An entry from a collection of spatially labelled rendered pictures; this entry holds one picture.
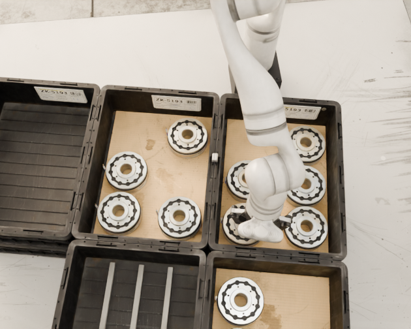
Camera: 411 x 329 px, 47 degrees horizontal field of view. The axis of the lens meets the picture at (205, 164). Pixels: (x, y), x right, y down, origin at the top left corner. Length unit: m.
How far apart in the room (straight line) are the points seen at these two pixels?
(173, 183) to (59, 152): 0.31
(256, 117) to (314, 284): 0.50
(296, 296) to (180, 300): 0.26
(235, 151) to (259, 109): 0.47
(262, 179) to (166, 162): 0.46
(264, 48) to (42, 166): 0.65
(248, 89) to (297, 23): 0.91
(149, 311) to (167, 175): 0.33
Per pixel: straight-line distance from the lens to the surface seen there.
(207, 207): 1.08
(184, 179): 1.20
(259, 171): 0.81
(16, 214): 1.25
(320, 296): 1.15
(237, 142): 1.24
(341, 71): 1.58
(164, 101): 1.23
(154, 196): 1.19
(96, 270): 1.16
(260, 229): 0.97
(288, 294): 1.13
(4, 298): 1.35
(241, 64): 0.77
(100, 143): 1.20
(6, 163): 1.32
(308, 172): 1.20
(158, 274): 1.13
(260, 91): 0.77
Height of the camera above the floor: 1.93
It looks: 66 degrees down
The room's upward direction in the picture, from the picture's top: straight up
